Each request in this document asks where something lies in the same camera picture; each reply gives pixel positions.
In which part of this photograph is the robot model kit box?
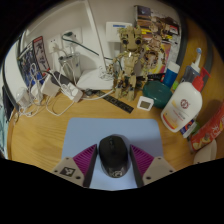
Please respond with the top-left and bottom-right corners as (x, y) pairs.
(17, 35), (51, 90)

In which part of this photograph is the white wall-mounted box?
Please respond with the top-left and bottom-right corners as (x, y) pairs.
(105, 21), (133, 45)

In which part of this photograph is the blue tube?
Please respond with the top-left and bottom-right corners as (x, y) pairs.
(162, 60), (181, 90)

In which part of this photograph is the red snack packet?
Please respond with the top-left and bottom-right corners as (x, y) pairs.
(189, 103), (224, 152)

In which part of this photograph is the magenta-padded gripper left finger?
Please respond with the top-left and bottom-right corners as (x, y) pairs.
(51, 144), (99, 189)

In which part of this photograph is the clear plastic lidded cup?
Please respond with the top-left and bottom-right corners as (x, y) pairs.
(14, 87), (33, 109)

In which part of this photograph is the black ruler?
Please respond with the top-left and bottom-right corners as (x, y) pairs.
(96, 89), (135, 115)

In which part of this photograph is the black power cable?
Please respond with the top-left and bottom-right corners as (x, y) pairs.
(62, 31), (114, 62)

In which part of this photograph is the white charging cable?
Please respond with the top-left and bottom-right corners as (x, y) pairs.
(18, 63), (78, 118)

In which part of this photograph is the light blue mouse pad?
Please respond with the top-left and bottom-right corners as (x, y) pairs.
(60, 117), (164, 192)

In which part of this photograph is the black computer mouse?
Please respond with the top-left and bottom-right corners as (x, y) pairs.
(98, 134), (131, 179)

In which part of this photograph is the white wall socket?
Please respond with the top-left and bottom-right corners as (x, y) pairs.
(46, 34), (64, 55)
(61, 28), (83, 51)

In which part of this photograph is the small white desk clock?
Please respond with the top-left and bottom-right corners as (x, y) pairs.
(136, 95), (155, 113)

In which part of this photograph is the white power strip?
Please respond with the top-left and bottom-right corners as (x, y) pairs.
(49, 70), (84, 103)

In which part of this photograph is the brown brick-built tree figure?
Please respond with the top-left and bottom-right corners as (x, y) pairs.
(111, 25), (148, 103)

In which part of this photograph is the black power adapter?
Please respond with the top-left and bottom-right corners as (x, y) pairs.
(52, 70), (71, 85)

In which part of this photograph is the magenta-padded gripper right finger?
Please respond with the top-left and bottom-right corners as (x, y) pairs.
(129, 144), (176, 188)

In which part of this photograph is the green round container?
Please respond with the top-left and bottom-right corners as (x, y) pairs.
(142, 80), (174, 110)

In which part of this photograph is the white red-capped lotion bottle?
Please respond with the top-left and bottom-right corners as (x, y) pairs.
(160, 67), (212, 134)

